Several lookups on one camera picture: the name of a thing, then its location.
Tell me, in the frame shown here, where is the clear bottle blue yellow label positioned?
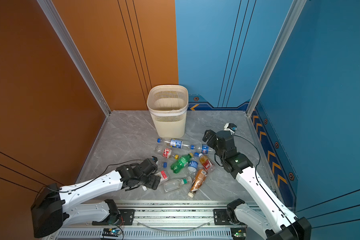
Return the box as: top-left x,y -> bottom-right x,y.
157,138 -> 194,150

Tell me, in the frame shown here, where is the aluminium corner post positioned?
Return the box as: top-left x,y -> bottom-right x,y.
246,0 -> 307,117
37,0 -> 111,118

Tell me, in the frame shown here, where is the left green circuit board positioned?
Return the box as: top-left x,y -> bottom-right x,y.
101,228 -> 124,240

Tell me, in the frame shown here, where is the brown tea bottle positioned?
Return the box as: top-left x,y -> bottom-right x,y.
188,169 -> 208,198

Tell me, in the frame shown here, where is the green circuit board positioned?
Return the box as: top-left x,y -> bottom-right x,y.
101,228 -> 124,240
231,228 -> 247,240

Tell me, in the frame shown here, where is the bottle red yellow label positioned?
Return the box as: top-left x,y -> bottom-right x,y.
199,153 -> 215,173

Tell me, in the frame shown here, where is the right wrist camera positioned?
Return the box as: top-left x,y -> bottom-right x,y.
224,123 -> 237,133

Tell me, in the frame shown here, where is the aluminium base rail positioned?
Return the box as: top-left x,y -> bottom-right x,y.
40,200 -> 263,240

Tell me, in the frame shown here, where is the small bottle red white label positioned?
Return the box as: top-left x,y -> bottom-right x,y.
155,145 -> 179,160

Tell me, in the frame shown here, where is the bottle pink white label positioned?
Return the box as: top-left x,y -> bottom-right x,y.
142,170 -> 169,191

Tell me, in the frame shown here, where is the left aluminium corner post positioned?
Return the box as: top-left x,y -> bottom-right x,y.
37,0 -> 111,118

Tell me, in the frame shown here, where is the clear bottle green cap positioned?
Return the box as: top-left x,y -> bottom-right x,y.
164,177 -> 192,193

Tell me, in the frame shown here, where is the clear Pepsi water bottle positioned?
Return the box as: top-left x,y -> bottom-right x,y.
191,144 -> 215,155

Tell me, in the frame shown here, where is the cream slatted waste bin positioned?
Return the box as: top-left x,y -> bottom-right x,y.
147,85 -> 189,138

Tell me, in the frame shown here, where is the green Sprite bottle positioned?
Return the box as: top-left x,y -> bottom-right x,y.
171,153 -> 194,174

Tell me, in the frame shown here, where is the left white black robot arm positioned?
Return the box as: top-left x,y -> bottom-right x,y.
31,157 -> 161,238

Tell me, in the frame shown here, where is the right green circuit board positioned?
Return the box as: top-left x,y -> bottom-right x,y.
231,228 -> 247,240

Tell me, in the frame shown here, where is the right aluminium corner post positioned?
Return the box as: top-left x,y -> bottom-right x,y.
246,0 -> 307,117

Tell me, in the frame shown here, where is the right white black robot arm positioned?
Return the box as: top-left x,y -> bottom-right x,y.
203,130 -> 312,240

